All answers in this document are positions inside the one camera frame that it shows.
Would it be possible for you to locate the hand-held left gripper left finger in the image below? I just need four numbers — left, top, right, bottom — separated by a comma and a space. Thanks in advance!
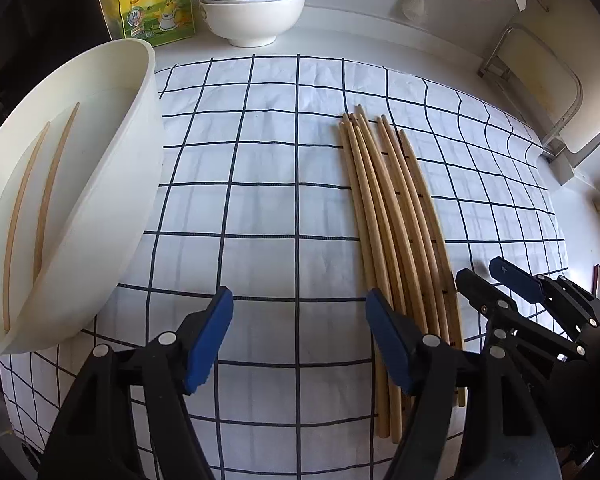
39, 286, 234, 480

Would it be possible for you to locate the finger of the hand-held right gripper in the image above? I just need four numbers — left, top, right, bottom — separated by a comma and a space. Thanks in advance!
455, 268, 588, 361
489, 256, 600, 333

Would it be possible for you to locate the bundle of wooden chopsticks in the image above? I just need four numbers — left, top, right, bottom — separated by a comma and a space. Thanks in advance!
337, 104, 468, 443

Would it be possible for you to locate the white plastic basin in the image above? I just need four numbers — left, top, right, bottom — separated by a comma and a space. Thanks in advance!
0, 37, 165, 360

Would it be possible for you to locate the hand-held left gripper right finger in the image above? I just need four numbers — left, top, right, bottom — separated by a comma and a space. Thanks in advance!
365, 287, 563, 480

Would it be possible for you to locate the white metal-framed panel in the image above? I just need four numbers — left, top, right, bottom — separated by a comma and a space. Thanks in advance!
477, 0, 600, 186

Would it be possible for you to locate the yellow green seasoning pouch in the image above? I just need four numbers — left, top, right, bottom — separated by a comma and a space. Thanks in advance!
111, 0, 197, 47

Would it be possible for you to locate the white checkered cloth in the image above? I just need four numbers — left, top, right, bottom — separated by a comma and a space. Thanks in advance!
0, 54, 567, 480

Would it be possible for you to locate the long wooden chopstick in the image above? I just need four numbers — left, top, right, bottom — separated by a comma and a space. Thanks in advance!
2, 121, 52, 335
34, 102, 81, 278

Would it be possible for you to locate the plain white bowl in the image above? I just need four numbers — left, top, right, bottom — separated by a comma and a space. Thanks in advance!
198, 0, 307, 48

